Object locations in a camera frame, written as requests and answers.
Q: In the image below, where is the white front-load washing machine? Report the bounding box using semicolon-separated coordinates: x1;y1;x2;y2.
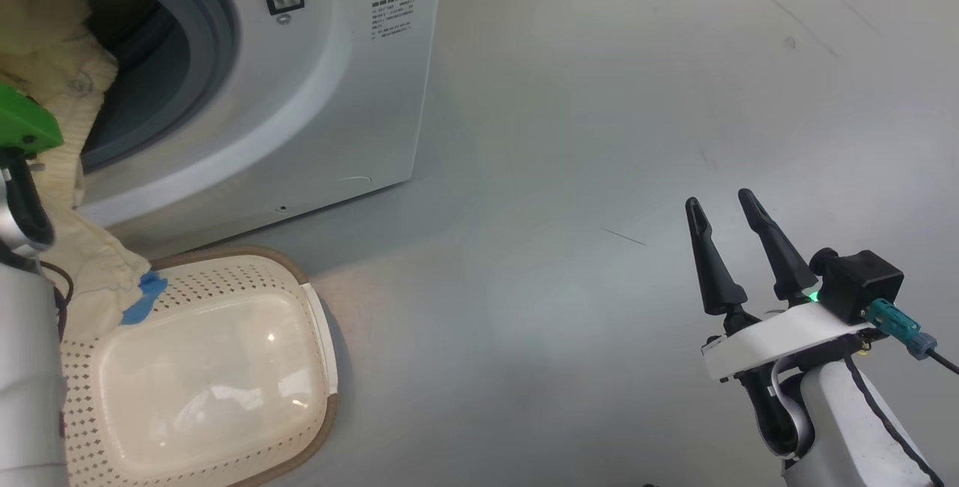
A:
0;0;447;255

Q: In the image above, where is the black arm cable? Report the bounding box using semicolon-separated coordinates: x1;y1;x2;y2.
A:
844;356;941;487
37;261;74;342

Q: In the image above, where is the yellow garment with blue trim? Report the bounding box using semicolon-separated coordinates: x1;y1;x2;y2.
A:
0;0;169;342

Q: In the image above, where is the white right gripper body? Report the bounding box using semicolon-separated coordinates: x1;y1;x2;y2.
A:
701;300;877;462

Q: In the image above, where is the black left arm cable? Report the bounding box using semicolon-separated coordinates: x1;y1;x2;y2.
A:
37;261;74;342

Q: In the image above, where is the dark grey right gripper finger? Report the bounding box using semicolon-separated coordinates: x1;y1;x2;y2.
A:
684;197;748;316
738;188;820;303

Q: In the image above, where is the small printed text label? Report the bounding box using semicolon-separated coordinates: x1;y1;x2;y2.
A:
369;0;417;40

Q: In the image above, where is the right camera cable teal plug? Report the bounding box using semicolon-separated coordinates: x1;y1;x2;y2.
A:
862;298;959;377

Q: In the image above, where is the cream perforated laundry basket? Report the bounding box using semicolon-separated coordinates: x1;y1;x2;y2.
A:
58;246;339;487

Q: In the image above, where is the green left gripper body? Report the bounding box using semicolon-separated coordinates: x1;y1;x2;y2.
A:
0;82;65;252

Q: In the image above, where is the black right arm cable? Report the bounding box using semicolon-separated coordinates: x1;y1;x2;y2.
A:
844;356;941;487

